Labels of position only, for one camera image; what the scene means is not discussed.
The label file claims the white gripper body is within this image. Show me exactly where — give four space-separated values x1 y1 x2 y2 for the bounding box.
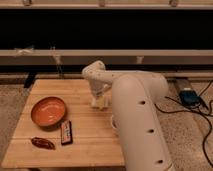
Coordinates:
92 85 110 99

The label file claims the white sponge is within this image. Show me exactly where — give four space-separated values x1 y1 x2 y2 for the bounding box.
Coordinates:
91 98 109 110

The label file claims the orange bowl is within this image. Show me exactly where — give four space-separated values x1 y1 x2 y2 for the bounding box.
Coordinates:
31 97 66 127

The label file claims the black cable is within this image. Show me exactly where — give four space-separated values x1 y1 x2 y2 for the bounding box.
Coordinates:
153 79 213 168

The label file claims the blue black power box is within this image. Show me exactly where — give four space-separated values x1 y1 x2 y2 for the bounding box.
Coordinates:
179 89 199 106

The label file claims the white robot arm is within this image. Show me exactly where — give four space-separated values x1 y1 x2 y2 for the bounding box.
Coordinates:
82 61 175 171

